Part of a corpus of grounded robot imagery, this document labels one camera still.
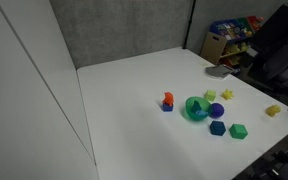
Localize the yellow spiky star toy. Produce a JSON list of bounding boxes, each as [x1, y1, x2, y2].
[[221, 88, 235, 101]]

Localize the orange toy figure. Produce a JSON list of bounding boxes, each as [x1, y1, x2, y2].
[[161, 91, 175, 107]]

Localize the teal toy piece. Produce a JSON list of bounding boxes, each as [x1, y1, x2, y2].
[[190, 100, 203, 115]]

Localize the green plastic bowl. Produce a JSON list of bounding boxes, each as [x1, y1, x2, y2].
[[184, 96, 213, 123]]

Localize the light blue toy piece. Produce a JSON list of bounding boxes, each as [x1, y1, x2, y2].
[[195, 109, 209, 118]]

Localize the yellow duck toy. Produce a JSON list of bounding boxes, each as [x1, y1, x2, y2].
[[265, 104, 282, 118]]

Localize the small blue cube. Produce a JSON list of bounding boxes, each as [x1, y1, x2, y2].
[[161, 103, 174, 113]]

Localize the lime green cube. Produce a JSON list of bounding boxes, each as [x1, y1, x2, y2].
[[204, 89, 217, 102]]

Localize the purple ball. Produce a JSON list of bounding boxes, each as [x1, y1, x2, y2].
[[209, 102, 225, 119]]

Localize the gray folded cloth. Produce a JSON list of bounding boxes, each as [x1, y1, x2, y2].
[[205, 64, 234, 81]]

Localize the black vertical pole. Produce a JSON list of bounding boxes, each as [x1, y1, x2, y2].
[[182, 0, 197, 50]]

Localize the brown cardboard box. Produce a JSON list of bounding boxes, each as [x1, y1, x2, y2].
[[200, 31, 228, 66]]

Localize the dark blue hexagonal block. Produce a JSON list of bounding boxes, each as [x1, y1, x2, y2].
[[209, 120, 227, 137]]

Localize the green block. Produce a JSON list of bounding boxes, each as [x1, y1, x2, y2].
[[229, 123, 249, 140]]

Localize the cardboard box with snacks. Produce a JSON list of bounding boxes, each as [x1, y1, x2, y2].
[[209, 15, 266, 69]]

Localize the black equipment frame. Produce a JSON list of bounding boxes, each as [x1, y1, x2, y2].
[[233, 128, 288, 180]]

